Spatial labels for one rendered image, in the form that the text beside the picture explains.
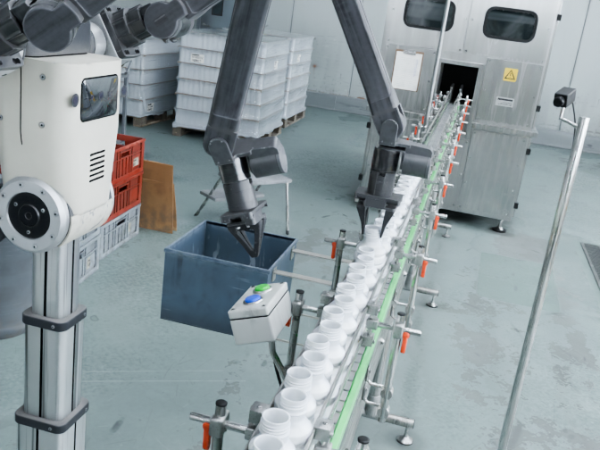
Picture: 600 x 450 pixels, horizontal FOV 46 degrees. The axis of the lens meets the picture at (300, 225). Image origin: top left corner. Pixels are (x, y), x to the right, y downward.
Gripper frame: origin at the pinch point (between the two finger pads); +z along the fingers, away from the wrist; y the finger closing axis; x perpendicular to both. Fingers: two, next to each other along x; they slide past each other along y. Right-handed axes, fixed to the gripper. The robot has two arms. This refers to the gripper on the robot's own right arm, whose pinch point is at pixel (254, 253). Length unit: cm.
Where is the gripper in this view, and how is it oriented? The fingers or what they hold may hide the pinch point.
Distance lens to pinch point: 139.1
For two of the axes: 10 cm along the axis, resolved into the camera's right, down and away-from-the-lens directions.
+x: -9.5, 1.4, 2.9
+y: 2.5, -2.7, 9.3
